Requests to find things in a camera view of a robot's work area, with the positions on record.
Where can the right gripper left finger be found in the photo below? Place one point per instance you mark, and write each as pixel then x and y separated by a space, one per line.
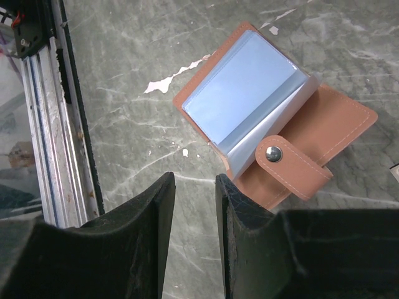
pixel 121 254

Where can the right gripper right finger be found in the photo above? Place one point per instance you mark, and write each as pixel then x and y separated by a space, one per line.
pixel 347 253

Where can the pink leather card holder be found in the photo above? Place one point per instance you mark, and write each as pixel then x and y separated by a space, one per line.
pixel 274 126

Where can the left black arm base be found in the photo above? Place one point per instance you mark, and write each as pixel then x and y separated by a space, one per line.
pixel 32 24

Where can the black book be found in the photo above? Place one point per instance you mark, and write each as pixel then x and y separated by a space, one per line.
pixel 395 171

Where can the aluminium frame rail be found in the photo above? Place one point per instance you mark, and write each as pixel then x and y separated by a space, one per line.
pixel 47 167

